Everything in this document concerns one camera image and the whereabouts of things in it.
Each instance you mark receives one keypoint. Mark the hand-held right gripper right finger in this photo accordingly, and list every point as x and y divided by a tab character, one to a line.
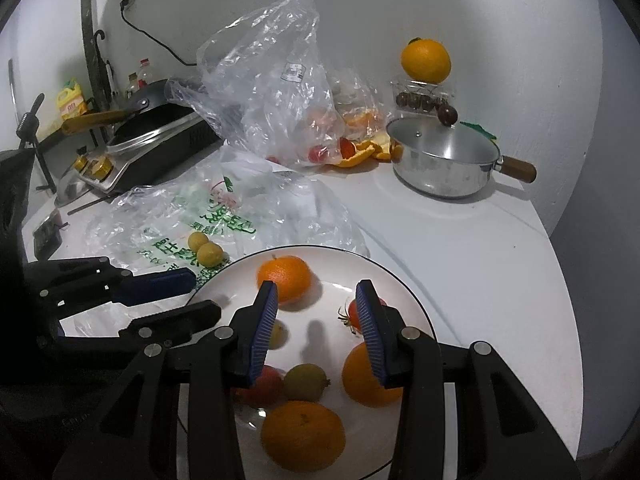
372	335

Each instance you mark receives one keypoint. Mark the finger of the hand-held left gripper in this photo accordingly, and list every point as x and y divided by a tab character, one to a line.
190	312
160	282

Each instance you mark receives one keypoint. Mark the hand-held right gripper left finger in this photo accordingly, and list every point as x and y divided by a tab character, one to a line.
262	330

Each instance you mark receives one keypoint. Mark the small yellow fruit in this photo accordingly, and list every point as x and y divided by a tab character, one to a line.
305	382
279	335
196	240
209	253

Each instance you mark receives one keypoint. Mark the red tomato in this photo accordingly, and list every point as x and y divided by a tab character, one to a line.
316	154
346	147
270	385
352	312

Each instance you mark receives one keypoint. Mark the white plate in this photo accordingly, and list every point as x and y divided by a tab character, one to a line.
340	265

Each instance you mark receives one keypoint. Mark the row of dark fruits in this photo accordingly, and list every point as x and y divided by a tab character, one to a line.
420	101

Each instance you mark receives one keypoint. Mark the green printed plastic bag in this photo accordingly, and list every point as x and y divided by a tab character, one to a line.
165	220

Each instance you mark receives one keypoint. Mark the dark chopstick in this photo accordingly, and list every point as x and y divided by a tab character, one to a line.
90	205

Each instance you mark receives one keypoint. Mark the steel induction cooker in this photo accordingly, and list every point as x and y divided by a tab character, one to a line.
150	170

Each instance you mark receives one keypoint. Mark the black flat device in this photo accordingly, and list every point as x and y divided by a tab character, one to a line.
47	232

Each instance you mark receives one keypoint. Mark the black tool stand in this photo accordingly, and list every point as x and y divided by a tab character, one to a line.
37	160

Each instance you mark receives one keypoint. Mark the orange peel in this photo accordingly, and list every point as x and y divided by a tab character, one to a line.
370	152

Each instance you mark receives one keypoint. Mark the small dark cap bottle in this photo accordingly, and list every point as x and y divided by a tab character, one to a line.
131	85

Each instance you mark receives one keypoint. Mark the yellow oil bottle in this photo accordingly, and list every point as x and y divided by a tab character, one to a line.
70	102

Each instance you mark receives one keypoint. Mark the glass pot lid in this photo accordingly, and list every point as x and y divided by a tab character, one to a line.
440	142

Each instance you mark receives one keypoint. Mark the red cap bottle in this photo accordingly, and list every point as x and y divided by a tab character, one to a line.
145	72

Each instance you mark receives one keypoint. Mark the green paper piece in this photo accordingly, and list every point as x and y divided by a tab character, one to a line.
477	127

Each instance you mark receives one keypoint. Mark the large clear plastic bag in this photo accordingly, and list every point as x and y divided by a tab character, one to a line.
260	70

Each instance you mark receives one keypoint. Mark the small crumpled clear bag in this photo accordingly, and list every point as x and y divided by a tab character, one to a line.
357	95

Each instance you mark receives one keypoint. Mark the clear plastic box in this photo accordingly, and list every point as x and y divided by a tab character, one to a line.
422	90

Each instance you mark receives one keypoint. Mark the grey vertical pipe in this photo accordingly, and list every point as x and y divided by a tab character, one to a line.
89	20

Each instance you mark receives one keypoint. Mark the large orange with leaf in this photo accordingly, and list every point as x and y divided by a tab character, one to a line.
426	62

